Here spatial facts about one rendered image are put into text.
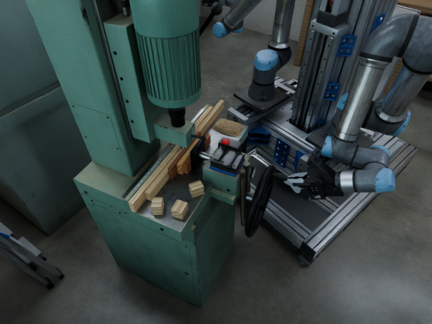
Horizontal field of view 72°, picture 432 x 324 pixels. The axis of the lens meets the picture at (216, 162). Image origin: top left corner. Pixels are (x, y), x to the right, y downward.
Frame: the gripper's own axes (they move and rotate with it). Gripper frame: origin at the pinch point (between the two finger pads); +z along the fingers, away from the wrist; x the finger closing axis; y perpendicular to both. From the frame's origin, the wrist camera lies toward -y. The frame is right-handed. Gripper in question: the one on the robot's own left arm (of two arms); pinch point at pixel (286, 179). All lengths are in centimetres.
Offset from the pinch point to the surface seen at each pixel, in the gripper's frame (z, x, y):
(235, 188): 10.6, -16.1, -9.6
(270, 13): 127, 328, -17
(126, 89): 30, -19, -55
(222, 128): 26.8, 11.4, -20.1
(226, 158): 11.4, -12.0, -20.1
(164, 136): 31.4, -14.6, -34.0
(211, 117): 31.5, 14.3, -25.1
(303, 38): 70, 258, 11
